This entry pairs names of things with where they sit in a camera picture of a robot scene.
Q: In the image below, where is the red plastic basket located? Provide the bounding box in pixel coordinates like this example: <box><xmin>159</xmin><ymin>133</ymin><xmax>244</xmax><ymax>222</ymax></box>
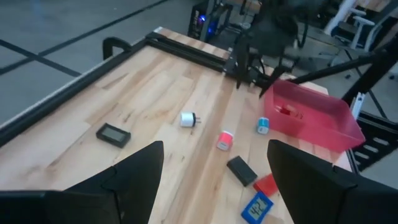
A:
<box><xmin>263</xmin><ymin>79</ymin><xmax>366</xmax><ymax>153</ymax></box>

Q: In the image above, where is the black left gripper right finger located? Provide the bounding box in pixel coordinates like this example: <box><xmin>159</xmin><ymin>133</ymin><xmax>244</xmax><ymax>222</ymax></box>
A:
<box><xmin>267</xmin><ymin>139</ymin><xmax>398</xmax><ymax>224</ymax></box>

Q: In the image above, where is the black digital clock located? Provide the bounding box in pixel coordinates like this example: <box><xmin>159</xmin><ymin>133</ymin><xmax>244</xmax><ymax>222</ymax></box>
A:
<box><xmin>95</xmin><ymin>122</ymin><xmax>132</xmax><ymax>149</ymax></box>
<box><xmin>226</xmin><ymin>155</ymin><xmax>259</xmax><ymax>188</ymax></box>

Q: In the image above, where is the white USB wall charger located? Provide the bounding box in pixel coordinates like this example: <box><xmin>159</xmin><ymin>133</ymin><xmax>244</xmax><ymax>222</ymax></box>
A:
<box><xmin>180</xmin><ymin>111</ymin><xmax>202</xmax><ymax>129</ymax></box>

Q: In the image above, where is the white office chair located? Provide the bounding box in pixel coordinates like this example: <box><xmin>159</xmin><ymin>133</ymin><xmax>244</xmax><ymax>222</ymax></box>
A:
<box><xmin>323</xmin><ymin>0</ymin><xmax>393</xmax><ymax>51</ymax></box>

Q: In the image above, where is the red digital clock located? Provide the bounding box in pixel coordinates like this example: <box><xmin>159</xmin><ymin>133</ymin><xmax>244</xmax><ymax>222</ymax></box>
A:
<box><xmin>252</xmin><ymin>172</ymin><xmax>279</xmax><ymax>198</ymax></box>

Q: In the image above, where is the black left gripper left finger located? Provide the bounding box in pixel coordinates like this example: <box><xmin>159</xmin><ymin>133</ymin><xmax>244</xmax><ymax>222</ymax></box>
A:
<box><xmin>62</xmin><ymin>140</ymin><xmax>165</xmax><ymax>224</ymax></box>

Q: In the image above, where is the blue USB wall charger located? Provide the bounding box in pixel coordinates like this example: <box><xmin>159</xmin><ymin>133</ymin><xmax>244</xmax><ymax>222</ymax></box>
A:
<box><xmin>256</xmin><ymin>116</ymin><xmax>271</xmax><ymax>136</ymax></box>

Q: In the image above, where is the pink USB wall charger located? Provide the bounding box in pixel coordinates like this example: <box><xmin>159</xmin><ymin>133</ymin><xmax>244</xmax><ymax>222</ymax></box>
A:
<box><xmin>216</xmin><ymin>130</ymin><xmax>234</xmax><ymax>152</ymax></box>

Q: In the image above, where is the black aluminium rail frame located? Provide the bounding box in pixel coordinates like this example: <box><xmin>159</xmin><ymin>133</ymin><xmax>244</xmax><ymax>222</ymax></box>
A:
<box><xmin>0</xmin><ymin>29</ymin><xmax>398</xmax><ymax>172</ymax></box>

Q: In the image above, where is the blue digital clock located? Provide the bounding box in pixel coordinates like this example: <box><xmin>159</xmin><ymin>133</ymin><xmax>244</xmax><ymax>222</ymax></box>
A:
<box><xmin>241</xmin><ymin>190</ymin><xmax>275</xmax><ymax>224</ymax></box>

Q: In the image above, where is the black computer tower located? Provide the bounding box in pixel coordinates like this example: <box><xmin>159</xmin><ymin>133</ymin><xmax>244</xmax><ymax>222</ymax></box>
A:
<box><xmin>187</xmin><ymin>0</ymin><xmax>234</xmax><ymax>43</ymax></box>

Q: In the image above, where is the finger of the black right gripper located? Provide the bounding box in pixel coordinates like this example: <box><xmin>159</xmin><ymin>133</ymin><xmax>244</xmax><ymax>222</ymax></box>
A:
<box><xmin>235</xmin><ymin>43</ymin><xmax>251</xmax><ymax>90</ymax></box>
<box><xmin>259</xmin><ymin>63</ymin><xmax>286</xmax><ymax>99</ymax></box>

